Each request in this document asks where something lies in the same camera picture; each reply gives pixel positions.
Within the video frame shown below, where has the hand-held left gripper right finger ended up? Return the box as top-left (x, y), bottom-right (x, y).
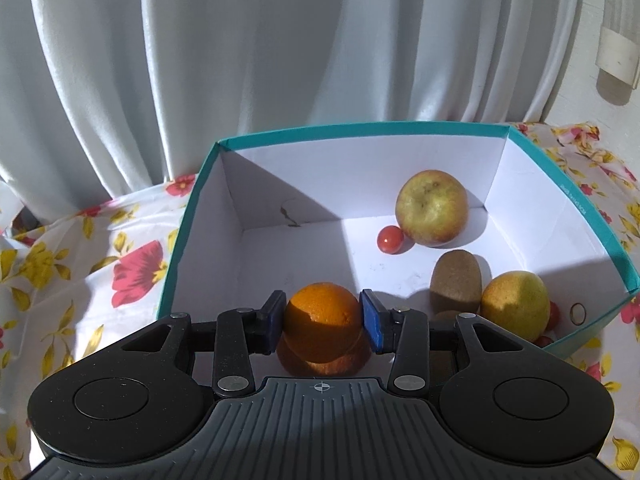
top-left (360, 289), bottom-right (526, 398)

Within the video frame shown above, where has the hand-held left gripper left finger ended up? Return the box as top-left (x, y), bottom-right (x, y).
top-left (120, 290), bottom-right (288, 398)

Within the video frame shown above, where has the orange mandarin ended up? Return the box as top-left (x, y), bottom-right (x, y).
top-left (283, 282), bottom-right (363, 364)

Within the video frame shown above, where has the pink-red apple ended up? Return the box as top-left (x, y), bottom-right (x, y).
top-left (276, 332), bottom-right (373, 377)

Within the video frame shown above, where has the red and yellow apple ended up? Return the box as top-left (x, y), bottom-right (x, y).
top-left (395, 170), bottom-right (469, 247)

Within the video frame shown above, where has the pale yellow apple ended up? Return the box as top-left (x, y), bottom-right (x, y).
top-left (481, 270), bottom-right (552, 343)

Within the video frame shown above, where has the teal cardboard box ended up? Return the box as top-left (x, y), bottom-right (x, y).
top-left (157, 121), bottom-right (640, 361)

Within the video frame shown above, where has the floral tablecloth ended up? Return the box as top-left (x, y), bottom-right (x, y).
top-left (0, 121), bottom-right (640, 480)

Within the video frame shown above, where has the white curtain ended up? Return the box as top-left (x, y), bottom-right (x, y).
top-left (0, 0), bottom-right (583, 223)

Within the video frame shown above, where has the white wall fixture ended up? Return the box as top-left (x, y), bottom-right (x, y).
top-left (596, 0), bottom-right (640, 86)

